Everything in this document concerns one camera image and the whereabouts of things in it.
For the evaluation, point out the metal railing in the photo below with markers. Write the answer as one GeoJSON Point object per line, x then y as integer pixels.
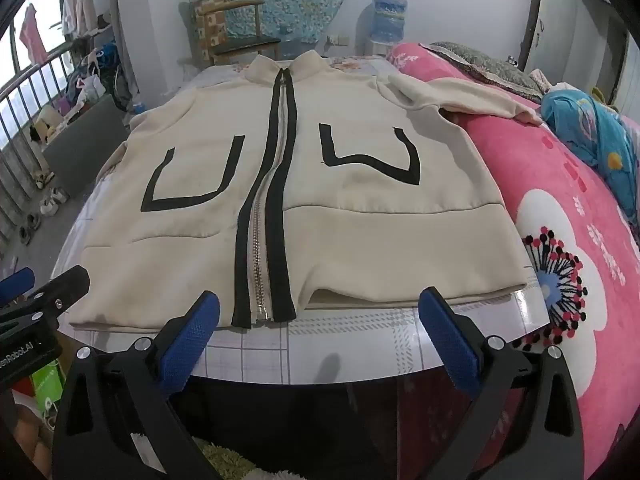
{"type": "Point", "coordinates": [30, 85]}

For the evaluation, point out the white shoe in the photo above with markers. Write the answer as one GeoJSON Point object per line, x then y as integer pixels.
{"type": "Point", "coordinates": [52, 202]}
{"type": "Point", "coordinates": [45, 179]}

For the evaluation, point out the cream zip jacket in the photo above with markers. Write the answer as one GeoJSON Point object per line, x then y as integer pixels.
{"type": "Point", "coordinates": [350, 185]}

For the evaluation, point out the grey board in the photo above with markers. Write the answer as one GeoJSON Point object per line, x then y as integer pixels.
{"type": "Point", "coordinates": [85, 145]}

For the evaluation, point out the pink floral blanket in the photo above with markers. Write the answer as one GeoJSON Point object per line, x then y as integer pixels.
{"type": "Point", "coordinates": [525, 170]}

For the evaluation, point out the dark slipper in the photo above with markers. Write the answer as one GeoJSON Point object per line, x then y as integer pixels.
{"type": "Point", "coordinates": [29, 227]}

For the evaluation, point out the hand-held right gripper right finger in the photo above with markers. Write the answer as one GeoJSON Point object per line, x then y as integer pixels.
{"type": "Point", "coordinates": [450, 340]}

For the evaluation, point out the brown patterned cushion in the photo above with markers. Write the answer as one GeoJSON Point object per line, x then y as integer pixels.
{"type": "Point", "coordinates": [210, 25]}

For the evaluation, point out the blue floral blanket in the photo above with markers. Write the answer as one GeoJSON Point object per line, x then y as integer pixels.
{"type": "Point", "coordinates": [590, 130]}

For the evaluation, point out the green bag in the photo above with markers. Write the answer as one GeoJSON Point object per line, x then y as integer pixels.
{"type": "Point", "coordinates": [47, 385]}

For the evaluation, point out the white water dispenser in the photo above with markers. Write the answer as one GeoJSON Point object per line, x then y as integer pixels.
{"type": "Point", "coordinates": [380, 49]}

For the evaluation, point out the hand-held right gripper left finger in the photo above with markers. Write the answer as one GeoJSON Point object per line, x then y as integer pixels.
{"type": "Point", "coordinates": [192, 340]}

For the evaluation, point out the pile of clothes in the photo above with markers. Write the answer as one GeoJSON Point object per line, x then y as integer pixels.
{"type": "Point", "coordinates": [100, 80]}

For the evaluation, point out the pink hanging garment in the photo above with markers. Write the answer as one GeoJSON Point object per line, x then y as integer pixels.
{"type": "Point", "coordinates": [32, 35]}

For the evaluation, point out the wooden chair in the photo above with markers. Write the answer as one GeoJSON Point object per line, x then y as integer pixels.
{"type": "Point", "coordinates": [245, 42]}

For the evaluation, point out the blue water jug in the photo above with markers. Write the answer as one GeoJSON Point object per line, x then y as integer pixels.
{"type": "Point", "coordinates": [389, 20]}

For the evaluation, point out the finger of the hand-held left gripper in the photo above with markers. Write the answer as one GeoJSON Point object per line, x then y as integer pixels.
{"type": "Point", "coordinates": [15, 284]}
{"type": "Point", "coordinates": [60, 290]}

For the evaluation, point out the green fluffy rug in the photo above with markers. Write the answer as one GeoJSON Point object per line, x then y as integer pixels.
{"type": "Point", "coordinates": [235, 462]}

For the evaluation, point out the white hanging garment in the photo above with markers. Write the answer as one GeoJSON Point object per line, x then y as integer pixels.
{"type": "Point", "coordinates": [80, 10]}

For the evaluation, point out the white door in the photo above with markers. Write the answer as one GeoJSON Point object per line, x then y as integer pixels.
{"type": "Point", "coordinates": [565, 25]}

